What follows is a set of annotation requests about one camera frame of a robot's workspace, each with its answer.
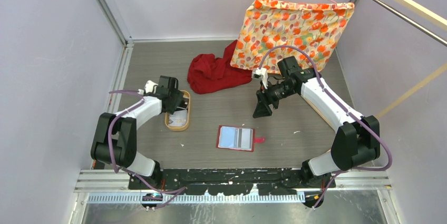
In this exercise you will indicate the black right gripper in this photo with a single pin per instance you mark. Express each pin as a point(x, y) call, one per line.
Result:
point(263, 109)

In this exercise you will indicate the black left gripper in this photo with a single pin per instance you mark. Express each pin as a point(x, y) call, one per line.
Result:
point(177, 96)

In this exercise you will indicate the yellow oval tray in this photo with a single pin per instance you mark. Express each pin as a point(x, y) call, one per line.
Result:
point(186, 94)

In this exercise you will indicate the red leather card holder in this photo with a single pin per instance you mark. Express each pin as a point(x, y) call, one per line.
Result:
point(226, 138)

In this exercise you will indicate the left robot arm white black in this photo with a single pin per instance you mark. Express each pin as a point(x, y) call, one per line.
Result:
point(115, 138)

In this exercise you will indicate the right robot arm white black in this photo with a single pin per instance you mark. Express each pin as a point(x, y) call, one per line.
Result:
point(353, 144)

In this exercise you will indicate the white card in tray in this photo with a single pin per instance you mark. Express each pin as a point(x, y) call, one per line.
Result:
point(178, 118)

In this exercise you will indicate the red crumpled cloth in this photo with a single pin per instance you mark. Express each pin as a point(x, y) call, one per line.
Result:
point(208, 73)

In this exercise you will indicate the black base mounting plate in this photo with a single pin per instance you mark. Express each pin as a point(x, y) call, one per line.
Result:
point(229, 182)

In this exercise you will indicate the floral orange pillowcase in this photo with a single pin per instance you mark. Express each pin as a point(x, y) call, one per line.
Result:
point(273, 30)

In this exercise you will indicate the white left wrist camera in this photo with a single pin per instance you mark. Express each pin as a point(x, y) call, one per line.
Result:
point(150, 87)

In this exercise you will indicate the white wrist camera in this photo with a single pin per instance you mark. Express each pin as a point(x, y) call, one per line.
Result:
point(261, 75)
point(150, 87)

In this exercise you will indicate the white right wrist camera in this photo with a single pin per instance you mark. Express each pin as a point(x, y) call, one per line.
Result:
point(261, 75)

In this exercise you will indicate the metal rail rod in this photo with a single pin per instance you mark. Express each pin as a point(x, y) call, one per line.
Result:
point(420, 11)

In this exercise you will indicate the wooden rack frame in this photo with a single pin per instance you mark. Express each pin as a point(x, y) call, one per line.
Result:
point(380, 57)

